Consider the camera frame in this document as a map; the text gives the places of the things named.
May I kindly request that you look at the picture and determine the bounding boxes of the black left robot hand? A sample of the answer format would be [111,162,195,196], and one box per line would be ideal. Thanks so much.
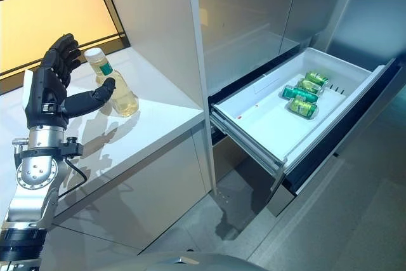
[23,32,117,131]

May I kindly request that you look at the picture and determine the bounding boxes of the yellow drink bottle white cap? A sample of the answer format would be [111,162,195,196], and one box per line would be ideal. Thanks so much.
[84,48,140,116]

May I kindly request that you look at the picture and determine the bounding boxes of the white fridge drawer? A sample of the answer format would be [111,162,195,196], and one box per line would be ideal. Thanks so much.
[207,47,402,189]

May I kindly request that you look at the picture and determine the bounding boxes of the stainless steel fridge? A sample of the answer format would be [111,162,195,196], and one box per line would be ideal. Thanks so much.
[193,0,406,218]

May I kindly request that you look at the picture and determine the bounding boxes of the white counter cabinet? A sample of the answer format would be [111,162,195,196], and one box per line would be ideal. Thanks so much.
[0,47,216,271]

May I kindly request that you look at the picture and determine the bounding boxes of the tall white cabinet panel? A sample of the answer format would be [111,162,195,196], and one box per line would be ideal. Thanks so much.
[98,0,219,195]

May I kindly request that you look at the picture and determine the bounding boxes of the robot silver legs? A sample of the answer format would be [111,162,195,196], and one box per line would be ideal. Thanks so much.
[136,248,254,271]

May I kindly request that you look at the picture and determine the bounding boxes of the dark green drink can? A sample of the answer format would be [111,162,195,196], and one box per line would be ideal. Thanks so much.
[280,84,320,102]

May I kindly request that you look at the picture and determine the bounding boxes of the light green drink can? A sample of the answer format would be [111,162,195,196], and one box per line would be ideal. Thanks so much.
[304,70,331,86]
[296,79,324,94]
[287,96,318,118]

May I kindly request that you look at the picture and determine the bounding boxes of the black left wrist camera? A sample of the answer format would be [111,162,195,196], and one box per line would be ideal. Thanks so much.
[62,136,85,157]

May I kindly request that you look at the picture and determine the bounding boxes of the yellow window with black frame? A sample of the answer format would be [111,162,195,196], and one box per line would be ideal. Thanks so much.
[0,0,131,96]

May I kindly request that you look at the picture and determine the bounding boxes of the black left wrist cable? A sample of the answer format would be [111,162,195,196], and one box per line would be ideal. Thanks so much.
[56,156,89,199]

